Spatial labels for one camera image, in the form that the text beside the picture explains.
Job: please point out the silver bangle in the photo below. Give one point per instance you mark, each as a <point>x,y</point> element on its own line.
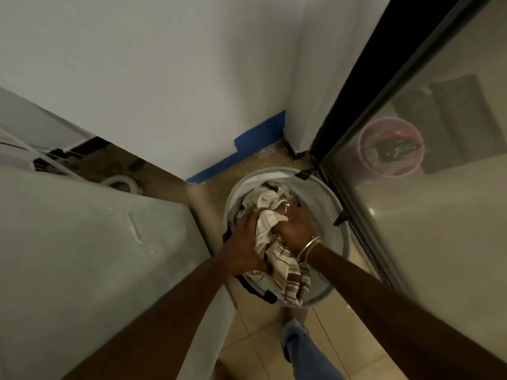
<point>305,247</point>

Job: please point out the beige brown striped clothes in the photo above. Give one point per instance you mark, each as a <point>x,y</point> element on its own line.
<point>285,273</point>

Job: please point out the person's left hand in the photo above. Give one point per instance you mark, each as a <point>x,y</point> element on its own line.
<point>243,253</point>

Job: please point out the person's left forearm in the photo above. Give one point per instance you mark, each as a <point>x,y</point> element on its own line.
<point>166,320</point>

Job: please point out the black framed glass door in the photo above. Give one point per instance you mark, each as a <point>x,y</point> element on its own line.
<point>376,67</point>

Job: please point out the white round laundry hamper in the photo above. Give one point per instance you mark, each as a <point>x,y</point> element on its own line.
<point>328,209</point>

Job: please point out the grey floor mat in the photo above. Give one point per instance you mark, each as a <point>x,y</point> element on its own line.
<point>463,114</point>

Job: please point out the person's right hand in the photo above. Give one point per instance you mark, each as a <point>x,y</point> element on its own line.
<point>299,231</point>

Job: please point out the person's light blue jeans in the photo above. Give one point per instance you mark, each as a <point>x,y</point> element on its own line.
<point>309,356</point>

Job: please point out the pink plastic basin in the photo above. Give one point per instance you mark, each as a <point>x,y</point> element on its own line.
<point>366,158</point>

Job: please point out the blue cream washing machine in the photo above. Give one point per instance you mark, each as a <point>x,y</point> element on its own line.
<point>79,273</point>

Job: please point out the person's right forearm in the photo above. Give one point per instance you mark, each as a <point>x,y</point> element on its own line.
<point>396,312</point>

